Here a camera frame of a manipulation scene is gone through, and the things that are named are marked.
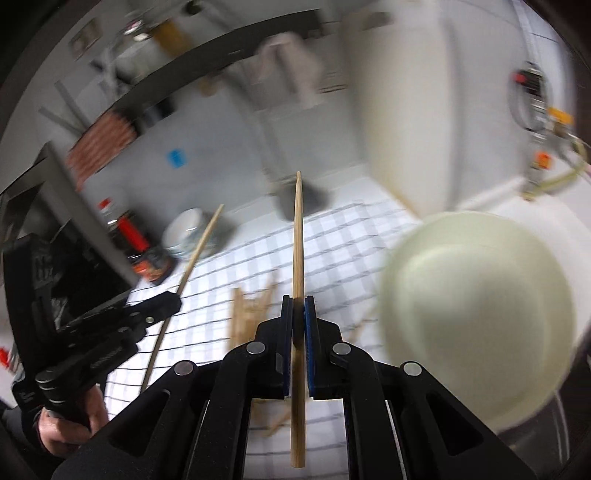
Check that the pink striped cloth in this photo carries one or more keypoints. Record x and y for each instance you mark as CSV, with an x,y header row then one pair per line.
x,y
101,143

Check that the blue wall sticker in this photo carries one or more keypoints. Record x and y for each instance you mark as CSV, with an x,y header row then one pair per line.
x,y
178,158

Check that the soy sauce bottle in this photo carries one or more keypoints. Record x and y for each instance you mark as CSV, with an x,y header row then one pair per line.
x,y
152,267

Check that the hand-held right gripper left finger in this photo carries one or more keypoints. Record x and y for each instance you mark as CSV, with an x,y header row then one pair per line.
x,y
287,350

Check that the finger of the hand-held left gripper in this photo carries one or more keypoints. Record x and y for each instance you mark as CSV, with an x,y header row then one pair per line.
x,y
157,307
106,360

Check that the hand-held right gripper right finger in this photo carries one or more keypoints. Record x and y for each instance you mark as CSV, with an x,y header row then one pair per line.
x,y
311,350

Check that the metal gas valve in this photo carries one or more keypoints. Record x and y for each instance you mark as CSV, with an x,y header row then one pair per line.
x,y
535,92

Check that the white checked cloth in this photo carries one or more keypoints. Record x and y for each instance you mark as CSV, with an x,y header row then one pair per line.
x,y
332,249

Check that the person's left hand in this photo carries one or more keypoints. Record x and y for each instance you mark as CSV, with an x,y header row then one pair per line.
x,y
60,434

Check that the white cutting board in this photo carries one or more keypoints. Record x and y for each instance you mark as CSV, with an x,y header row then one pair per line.
x,y
406,115

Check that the cream round basin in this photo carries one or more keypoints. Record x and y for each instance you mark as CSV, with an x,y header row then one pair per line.
x,y
475,314

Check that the wooden chopstick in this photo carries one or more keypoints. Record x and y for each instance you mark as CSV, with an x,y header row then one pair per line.
x,y
240,318
274,420
367,325
198,251
298,240
267,295

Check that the patterned ceramic bowl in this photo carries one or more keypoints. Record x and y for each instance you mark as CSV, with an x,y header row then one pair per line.
x,y
207,247
187,226

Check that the beige hanging object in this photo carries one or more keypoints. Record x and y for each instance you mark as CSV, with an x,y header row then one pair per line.
x,y
291,69

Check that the black wall rail shelf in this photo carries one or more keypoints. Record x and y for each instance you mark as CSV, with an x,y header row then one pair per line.
x,y
184,78

